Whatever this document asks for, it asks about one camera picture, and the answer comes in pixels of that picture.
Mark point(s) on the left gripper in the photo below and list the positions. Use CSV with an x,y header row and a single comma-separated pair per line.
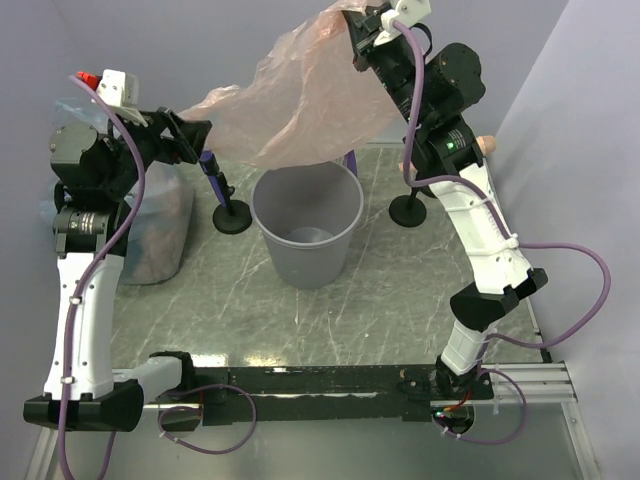
x,y
175,148

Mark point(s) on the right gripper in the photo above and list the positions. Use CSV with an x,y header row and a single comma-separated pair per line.
x,y
364,29

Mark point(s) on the pink plastic trash bag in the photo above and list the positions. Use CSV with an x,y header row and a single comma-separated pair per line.
x,y
307,103

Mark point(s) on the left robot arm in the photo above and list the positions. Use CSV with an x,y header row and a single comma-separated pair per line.
x,y
96,171

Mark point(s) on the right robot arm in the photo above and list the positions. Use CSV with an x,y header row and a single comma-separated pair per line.
x,y
444,156

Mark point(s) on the blue bag of pink bags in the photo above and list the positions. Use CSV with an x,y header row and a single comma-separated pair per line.
x,y
158,233

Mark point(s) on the grey plastic trash bin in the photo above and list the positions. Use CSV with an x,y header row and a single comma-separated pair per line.
x,y
307,216

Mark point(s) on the purple microphone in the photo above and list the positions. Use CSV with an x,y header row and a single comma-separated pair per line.
x,y
216,177

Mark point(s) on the purple metronome box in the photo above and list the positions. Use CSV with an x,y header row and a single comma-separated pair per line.
x,y
350,162

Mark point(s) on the beige microphone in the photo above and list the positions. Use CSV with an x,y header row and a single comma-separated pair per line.
x,y
486,144

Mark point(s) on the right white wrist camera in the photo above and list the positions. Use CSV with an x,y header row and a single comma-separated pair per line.
x,y
405,12

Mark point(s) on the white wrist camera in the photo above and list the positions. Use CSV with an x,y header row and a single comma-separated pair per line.
x,y
405,12
119,90

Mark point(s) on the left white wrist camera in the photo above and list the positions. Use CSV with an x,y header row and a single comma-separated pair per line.
x,y
119,90

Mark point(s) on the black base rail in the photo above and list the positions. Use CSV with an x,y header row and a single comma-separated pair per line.
x,y
227,395

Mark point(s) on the aluminium frame rail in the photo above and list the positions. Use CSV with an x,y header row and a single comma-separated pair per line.
x,y
550,380

